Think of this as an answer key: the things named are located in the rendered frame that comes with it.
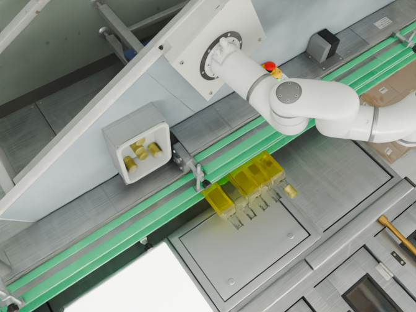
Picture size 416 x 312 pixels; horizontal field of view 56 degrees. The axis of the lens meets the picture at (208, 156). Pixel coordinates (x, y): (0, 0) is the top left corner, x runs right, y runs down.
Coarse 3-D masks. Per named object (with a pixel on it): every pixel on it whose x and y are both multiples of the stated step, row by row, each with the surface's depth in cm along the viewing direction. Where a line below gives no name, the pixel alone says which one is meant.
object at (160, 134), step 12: (144, 132) 112; (156, 132) 126; (168, 132) 119; (144, 144) 130; (168, 144) 125; (120, 156) 112; (132, 156) 131; (168, 156) 131; (144, 168) 130; (156, 168) 132; (132, 180) 128
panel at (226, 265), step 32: (192, 224) 147; (224, 224) 148; (256, 224) 148; (288, 224) 149; (192, 256) 141; (224, 256) 142; (256, 256) 142; (288, 256) 142; (96, 288) 134; (224, 288) 136; (256, 288) 136
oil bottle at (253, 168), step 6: (246, 162) 144; (252, 162) 144; (246, 168) 143; (252, 168) 143; (258, 168) 143; (252, 174) 142; (258, 174) 142; (264, 174) 142; (258, 180) 141; (264, 180) 141; (270, 180) 141; (264, 186) 140; (270, 186) 140; (264, 192) 141
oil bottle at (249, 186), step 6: (240, 168) 143; (234, 174) 141; (240, 174) 141; (246, 174) 142; (240, 180) 140; (246, 180) 140; (252, 180) 140; (240, 186) 140; (246, 186) 139; (252, 186) 139; (258, 186) 139; (246, 192) 138; (252, 192) 138; (258, 192) 138; (252, 198) 138
